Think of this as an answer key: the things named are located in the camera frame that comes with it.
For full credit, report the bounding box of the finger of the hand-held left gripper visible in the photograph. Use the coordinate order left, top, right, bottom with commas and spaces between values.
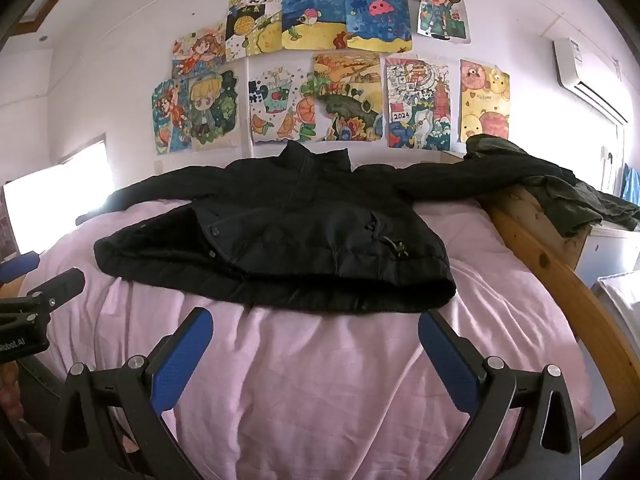
22, 267, 86, 312
0, 252, 41, 284

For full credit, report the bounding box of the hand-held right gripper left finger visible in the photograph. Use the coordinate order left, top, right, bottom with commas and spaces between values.
49, 307, 215, 480

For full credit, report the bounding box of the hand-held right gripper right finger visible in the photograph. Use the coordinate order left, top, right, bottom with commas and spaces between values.
418, 309, 582, 480

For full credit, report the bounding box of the black jacket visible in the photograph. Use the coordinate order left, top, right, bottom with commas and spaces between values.
75, 140, 578, 315

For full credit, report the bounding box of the person's left hand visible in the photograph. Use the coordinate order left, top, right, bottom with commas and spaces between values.
0, 360, 24, 423

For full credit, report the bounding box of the bright window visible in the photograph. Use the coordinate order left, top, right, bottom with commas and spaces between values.
2, 139, 115, 257

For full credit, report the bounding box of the bed with pink sheet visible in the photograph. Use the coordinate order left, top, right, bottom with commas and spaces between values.
440, 150, 640, 461

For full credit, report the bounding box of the white pillow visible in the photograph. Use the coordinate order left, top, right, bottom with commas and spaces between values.
592, 272, 640, 343

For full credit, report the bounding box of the white cabinet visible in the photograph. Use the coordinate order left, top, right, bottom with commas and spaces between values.
575, 224, 640, 291

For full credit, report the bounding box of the dark green garment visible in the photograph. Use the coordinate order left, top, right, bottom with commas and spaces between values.
465, 133, 640, 239

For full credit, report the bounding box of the blue towel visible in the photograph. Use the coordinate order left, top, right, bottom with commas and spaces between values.
621, 162, 640, 207

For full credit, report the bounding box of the white air conditioner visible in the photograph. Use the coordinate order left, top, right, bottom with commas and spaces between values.
552, 37, 632, 124

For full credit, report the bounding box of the white wall pipe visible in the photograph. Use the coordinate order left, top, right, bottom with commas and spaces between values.
235, 0, 259, 161

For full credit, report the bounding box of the group of colourful wall drawings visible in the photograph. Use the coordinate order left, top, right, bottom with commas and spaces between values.
151, 0, 511, 156

